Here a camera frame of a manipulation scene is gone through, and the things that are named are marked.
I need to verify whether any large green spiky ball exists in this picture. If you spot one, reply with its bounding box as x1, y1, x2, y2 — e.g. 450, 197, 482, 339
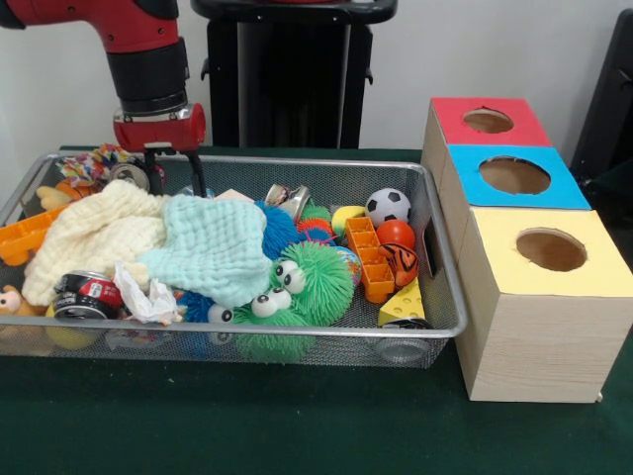
272, 237, 355, 326

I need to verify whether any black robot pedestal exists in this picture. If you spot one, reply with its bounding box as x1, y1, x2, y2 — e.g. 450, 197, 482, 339
201, 15, 375, 149

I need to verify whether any orange toy block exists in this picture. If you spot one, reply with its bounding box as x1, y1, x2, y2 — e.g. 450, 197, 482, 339
345, 216, 397, 303

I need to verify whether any small green spiky ball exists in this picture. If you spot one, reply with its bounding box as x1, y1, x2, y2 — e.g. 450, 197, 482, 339
230, 289, 308, 362

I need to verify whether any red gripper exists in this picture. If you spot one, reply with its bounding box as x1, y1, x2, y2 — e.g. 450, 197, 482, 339
113, 103, 208, 199

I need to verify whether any small red ball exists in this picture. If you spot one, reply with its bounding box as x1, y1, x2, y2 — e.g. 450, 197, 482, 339
376, 219, 417, 250

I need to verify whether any mint green muslin cloth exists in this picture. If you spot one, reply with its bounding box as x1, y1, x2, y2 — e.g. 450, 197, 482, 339
138, 190, 273, 308

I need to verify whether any wooden box with three holes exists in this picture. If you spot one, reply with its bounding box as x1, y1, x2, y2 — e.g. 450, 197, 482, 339
422, 96, 633, 404

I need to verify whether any small soccer ball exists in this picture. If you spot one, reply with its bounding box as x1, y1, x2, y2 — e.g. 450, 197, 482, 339
366, 188, 412, 229

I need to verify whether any shallow clear mesh bin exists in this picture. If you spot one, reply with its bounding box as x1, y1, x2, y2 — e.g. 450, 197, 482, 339
0, 150, 469, 369

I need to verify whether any yellow cheese wedge toy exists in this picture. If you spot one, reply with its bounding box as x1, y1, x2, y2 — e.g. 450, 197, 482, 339
378, 277, 427, 328

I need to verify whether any cream muslin cloth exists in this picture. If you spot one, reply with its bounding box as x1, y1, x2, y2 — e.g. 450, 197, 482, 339
22, 181, 169, 306

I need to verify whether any red and black soda can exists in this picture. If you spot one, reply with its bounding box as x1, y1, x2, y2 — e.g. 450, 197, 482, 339
52, 271, 125, 322

